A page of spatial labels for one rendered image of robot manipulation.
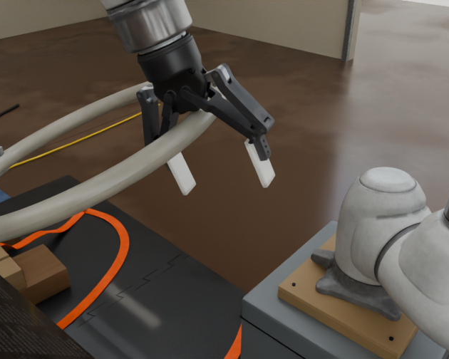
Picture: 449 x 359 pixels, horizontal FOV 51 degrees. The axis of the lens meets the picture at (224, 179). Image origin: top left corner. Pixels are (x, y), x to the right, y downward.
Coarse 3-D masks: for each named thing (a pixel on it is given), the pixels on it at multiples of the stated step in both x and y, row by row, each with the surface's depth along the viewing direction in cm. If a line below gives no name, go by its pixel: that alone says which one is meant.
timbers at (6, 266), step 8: (0, 248) 210; (0, 256) 205; (8, 256) 207; (0, 264) 201; (8, 264) 201; (16, 264) 201; (0, 272) 197; (8, 272) 197; (16, 272) 197; (8, 280) 196; (16, 280) 199; (24, 280) 201; (16, 288) 200
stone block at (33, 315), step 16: (0, 288) 124; (0, 304) 114; (16, 304) 120; (32, 304) 125; (0, 320) 106; (16, 320) 111; (32, 320) 115; (48, 320) 121; (0, 336) 99; (16, 336) 103; (32, 336) 107; (48, 336) 111; (64, 336) 116; (0, 352) 93; (16, 352) 96; (32, 352) 100; (48, 352) 104; (64, 352) 108; (80, 352) 112
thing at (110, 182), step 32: (128, 96) 94; (64, 128) 95; (192, 128) 60; (0, 160) 87; (128, 160) 56; (160, 160) 57; (64, 192) 54; (96, 192) 54; (0, 224) 55; (32, 224) 54
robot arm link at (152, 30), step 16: (144, 0) 52; (160, 0) 53; (176, 0) 54; (112, 16) 54; (128, 16) 53; (144, 16) 53; (160, 16) 53; (176, 16) 54; (128, 32) 54; (144, 32) 54; (160, 32) 54; (176, 32) 54; (128, 48) 56; (144, 48) 55
